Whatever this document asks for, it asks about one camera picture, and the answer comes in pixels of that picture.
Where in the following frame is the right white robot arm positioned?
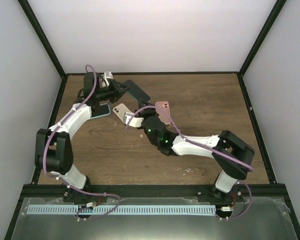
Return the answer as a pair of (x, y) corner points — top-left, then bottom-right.
(123, 102), (255, 202)

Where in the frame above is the beige phone near centre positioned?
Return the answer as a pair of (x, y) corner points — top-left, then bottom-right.
(112, 103), (131, 123)

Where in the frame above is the blue cased phone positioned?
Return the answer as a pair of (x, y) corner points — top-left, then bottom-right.
(91, 103), (111, 119)

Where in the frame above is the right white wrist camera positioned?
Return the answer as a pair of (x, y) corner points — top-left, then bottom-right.
(123, 111), (144, 128)

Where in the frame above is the black frame post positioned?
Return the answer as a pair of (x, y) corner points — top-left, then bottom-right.
(17, 0), (66, 78)
(239, 0), (287, 76)

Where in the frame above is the black front rail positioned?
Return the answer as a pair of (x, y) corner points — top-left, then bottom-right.
(19, 183), (290, 204)

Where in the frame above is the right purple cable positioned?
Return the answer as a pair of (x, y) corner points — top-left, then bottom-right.
(124, 105), (255, 221)

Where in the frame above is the purple cable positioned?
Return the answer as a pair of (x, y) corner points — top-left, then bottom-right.
(124, 105), (255, 221)
(42, 64), (122, 221)

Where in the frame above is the black frame post left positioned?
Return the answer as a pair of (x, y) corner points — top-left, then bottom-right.
(17, 0), (66, 78)

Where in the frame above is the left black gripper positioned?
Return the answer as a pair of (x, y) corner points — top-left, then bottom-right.
(95, 79), (130, 103)

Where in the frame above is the light blue slotted strip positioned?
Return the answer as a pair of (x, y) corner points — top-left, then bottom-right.
(26, 204), (216, 216)

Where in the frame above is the black screen phone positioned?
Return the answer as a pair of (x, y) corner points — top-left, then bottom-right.
(123, 79), (151, 102)

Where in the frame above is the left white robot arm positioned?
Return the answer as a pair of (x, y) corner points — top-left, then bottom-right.
(34, 72), (129, 202)

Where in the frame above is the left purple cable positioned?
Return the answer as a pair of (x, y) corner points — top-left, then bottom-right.
(42, 64), (122, 221)

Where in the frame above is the pink phone case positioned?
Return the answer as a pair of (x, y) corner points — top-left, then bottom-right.
(155, 101), (171, 125)

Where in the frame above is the black frame post right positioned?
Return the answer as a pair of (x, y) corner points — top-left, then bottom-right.
(239, 0), (287, 76)

